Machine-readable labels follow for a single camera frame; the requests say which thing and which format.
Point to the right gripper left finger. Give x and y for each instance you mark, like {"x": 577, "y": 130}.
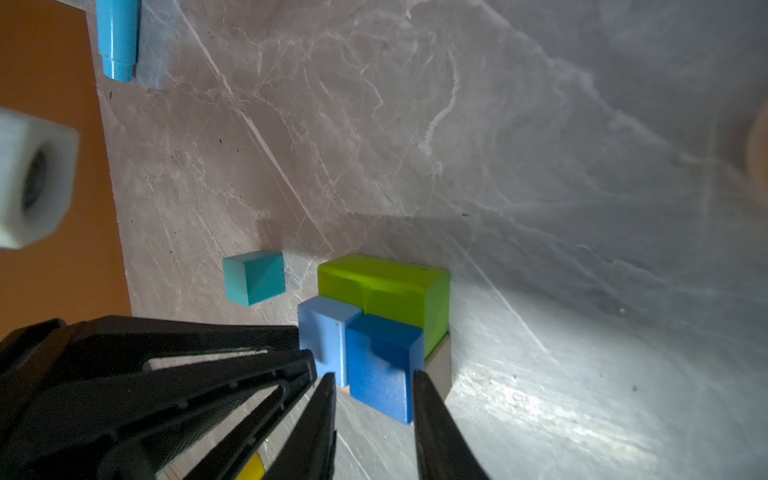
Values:
{"x": 309, "y": 452}

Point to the teal cube block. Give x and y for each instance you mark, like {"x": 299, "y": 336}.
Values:
{"x": 253, "y": 277}

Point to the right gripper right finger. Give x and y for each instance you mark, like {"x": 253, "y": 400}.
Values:
{"x": 441, "y": 450}

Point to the dark green rectangular block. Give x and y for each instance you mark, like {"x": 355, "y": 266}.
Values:
{"x": 407, "y": 293}

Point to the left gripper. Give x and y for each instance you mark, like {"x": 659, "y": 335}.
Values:
{"x": 131, "y": 426}

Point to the cyan toy microphone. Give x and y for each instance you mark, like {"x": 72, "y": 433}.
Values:
{"x": 118, "y": 34}

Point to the yellow cylinder block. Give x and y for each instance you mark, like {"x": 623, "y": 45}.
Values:
{"x": 253, "y": 470}

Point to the natural wood rectangular block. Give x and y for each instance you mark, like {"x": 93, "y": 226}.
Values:
{"x": 438, "y": 366}

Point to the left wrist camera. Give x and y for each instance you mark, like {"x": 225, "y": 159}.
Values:
{"x": 38, "y": 166}

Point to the light blue cube block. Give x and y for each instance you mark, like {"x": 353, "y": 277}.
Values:
{"x": 322, "y": 324}

